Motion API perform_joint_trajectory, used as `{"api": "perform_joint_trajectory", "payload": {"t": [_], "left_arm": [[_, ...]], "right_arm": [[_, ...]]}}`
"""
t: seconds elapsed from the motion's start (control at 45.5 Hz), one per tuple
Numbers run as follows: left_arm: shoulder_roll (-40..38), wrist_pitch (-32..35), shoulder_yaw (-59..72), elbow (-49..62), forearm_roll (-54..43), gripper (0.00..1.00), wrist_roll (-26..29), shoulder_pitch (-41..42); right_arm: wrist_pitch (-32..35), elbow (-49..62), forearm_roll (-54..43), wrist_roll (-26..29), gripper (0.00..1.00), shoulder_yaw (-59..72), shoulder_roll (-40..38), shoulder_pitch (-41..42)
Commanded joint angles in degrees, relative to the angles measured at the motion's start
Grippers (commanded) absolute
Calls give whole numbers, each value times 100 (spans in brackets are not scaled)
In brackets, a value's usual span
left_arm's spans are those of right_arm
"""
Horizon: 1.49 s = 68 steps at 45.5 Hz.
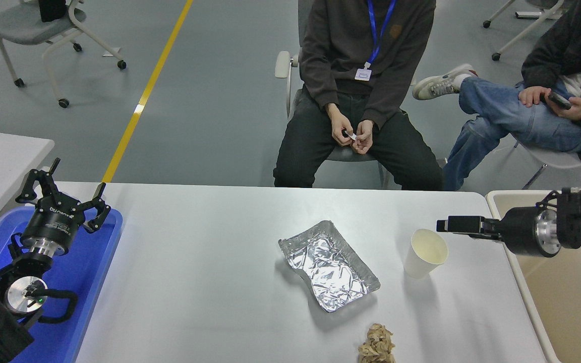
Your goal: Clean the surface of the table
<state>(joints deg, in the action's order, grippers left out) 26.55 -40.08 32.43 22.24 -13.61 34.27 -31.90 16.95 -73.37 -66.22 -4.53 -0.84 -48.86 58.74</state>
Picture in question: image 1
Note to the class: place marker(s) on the black item on chair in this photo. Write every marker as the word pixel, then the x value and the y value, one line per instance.
pixel 51 10

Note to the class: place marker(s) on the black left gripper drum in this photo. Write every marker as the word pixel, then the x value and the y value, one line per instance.
pixel 52 222

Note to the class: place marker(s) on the person's left hand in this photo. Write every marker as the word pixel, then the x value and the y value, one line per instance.
pixel 575 112
pixel 365 138

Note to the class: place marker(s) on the large pale plastic bin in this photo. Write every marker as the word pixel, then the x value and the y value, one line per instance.
pixel 573 312

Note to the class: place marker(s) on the blue plastic tray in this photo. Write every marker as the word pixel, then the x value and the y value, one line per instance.
pixel 83 272

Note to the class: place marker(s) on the silver foil tray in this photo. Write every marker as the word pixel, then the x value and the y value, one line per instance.
pixel 328 267

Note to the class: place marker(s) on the person with crossed legs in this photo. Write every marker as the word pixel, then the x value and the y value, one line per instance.
pixel 502 111

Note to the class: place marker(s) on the person's right hand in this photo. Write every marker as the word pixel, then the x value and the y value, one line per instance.
pixel 533 96
pixel 342 131

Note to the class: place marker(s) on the white paper cup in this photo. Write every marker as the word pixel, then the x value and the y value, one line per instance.
pixel 421 257

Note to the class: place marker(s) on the crumpled tan paper ball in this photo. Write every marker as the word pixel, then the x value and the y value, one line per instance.
pixel 377 345

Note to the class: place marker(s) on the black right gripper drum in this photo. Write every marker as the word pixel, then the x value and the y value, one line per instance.
pixel 520 232

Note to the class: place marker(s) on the grey wheeled chair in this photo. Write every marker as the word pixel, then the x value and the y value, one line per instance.
pixel 23 22

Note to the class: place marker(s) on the white seat chair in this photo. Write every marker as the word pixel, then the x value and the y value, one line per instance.
pixel 558 157

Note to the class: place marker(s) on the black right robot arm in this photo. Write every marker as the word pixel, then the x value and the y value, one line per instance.
pixel 573 217

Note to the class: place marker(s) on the grey chair with white armrest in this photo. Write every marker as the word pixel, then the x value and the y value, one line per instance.
pixel 282 64

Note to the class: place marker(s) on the small white paper slip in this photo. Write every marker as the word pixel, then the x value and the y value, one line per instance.
pixel 352 136

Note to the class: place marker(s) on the black phone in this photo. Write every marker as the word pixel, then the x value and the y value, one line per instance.
pixel 559 101

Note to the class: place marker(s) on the white chair legs with wheels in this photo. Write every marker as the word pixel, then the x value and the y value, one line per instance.
pixel 535 14

